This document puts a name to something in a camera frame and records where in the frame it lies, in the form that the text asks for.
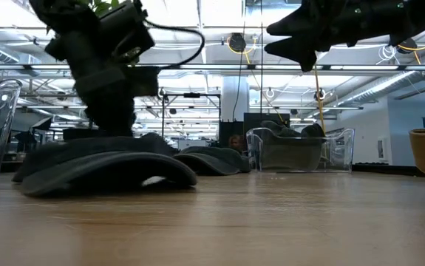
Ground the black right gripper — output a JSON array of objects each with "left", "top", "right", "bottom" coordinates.
[{"left": 263, "top": 0, "right": 417, "bottom": 72}]

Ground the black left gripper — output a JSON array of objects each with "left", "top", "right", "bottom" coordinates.
[{"left": 44, "top": 27, "right": 160, "bottom": 138}]

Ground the long ceiling light bar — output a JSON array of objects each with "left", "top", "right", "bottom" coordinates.
[{"left": 0, "top": 63, "right": 425, "bottom": 72}]

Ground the black flat panel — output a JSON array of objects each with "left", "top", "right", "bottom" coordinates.
[{"left": 243, "top": 112, "right": 290, "bottom": 130}]

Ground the black cabinet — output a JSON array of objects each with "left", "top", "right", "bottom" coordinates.
[{"left": 218, "top": 120, "right": 245, "bottom": 149}]

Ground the person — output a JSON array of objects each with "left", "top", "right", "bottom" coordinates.
[{"left": 228, "top": 134, "right": 247, "bottom": 154}]

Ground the black hanging cable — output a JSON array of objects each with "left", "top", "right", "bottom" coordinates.
[{"left": 259, "top": 0, "right": 265, "bottom": 115}]

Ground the black ceiling cable reel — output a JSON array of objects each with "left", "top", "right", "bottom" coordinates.
[
  {"left": 228, "top": 32, "right": 248, "bottom": 53},
  {"left": 398, "top": 38, "right": 418, "bottom": 55}
]

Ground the yellow hanging cord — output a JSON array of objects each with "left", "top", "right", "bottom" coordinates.
[{"left": 313, "top": 66, "right": 326, "bottom": 131}]

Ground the black metal frame stand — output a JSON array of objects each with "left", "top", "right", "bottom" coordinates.
[{"left": 161, "top": 92, "right": 222, "bottom": 148}]

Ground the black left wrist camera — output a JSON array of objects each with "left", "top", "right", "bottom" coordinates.
[{"left": 99, "top": 1, "right": 157, "bottom": 64}]

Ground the silver ventilation duct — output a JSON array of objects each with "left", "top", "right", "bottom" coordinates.
[{"left": 336, "top": 69, "right": 420, "bottom": 108}]

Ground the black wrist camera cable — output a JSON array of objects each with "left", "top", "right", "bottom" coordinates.
[{"left": 140, "top": 18, "right": 206, "bottom": 71}]

